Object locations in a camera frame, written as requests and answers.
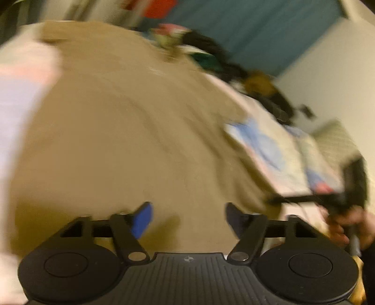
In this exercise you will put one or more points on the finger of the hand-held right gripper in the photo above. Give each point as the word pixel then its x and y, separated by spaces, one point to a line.
pixel 293 199

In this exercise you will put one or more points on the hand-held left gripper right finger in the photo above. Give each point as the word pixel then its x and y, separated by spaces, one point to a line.
pixel 235 220

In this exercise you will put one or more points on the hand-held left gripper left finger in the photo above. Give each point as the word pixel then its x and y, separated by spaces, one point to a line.
pixel 143 220

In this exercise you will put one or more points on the tan printed shirt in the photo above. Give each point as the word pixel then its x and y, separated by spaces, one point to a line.
pixel 117 132

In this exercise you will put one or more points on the pile of clothes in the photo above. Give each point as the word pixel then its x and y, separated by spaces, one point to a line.
pixel 205 49

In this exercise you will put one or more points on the person's right hand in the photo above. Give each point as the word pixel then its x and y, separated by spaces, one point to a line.
pixel 366 227

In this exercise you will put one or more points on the striped pillow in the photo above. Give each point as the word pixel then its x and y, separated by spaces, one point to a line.
pixel 337 140

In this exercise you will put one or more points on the black headboard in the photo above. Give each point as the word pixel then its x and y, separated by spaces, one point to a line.
pixel 278 105

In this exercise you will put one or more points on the yellow paper bag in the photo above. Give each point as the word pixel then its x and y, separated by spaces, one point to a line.
pixel 259 83

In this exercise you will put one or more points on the wide teal curtain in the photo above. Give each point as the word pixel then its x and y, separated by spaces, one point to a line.
pixel 263 29

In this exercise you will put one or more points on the pastel bed duvet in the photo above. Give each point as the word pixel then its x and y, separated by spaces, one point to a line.
pixel 17 88

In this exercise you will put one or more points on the red cloth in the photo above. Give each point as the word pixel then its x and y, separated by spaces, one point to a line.
pixel 159 8

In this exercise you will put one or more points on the wall socket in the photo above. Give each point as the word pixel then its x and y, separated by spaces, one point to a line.
pixel 308 110

